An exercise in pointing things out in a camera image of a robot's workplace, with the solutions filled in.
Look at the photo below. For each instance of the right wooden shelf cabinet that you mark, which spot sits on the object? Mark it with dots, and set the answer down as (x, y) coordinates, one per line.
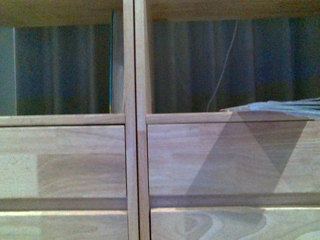
(148, 12)

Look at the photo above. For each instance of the wooden shelf cabinet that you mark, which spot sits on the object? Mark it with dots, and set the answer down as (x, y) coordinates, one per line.
(68, 13)
(148, 12)

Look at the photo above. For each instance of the left wooden shelf cabinet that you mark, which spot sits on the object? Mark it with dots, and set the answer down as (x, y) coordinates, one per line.
(68, 13)

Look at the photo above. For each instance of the dark curtain behind shelf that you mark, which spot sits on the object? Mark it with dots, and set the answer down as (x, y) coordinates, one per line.
(198, 66)

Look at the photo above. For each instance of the left cabinet upper drawer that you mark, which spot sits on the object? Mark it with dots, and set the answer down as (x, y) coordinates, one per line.
(63, 162)

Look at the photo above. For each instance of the cabinet drawer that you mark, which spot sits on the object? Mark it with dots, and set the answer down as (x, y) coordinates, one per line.
(234, 158)
(235, 223)
(64, 225)
(63, 162)

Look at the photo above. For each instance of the thin teal standing book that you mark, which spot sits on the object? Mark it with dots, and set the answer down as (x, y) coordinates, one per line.
(111, 63)

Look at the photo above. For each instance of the right cabinet upper drawer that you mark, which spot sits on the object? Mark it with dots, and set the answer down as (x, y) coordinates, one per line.
(234, 158)

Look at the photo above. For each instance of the right cabinet lower drawer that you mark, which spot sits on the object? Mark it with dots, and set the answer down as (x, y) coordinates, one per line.
(235, 223)

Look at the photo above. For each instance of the left cabinet lower drawer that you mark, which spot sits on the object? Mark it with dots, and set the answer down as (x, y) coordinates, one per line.
(64, 225)

